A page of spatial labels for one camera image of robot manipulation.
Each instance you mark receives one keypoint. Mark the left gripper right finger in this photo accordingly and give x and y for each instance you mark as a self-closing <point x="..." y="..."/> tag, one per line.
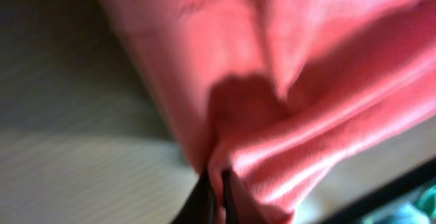
<point x="240" y="207"/>

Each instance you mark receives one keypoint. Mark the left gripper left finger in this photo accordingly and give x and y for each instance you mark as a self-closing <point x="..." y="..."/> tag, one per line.
<point x="199" y="207"/>

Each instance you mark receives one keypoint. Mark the red t-shirt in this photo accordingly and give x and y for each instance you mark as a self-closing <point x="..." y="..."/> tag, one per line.
<point x="280" y="91"/>

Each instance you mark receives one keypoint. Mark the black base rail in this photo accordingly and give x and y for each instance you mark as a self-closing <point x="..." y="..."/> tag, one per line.
<point x="410" y="198"/>

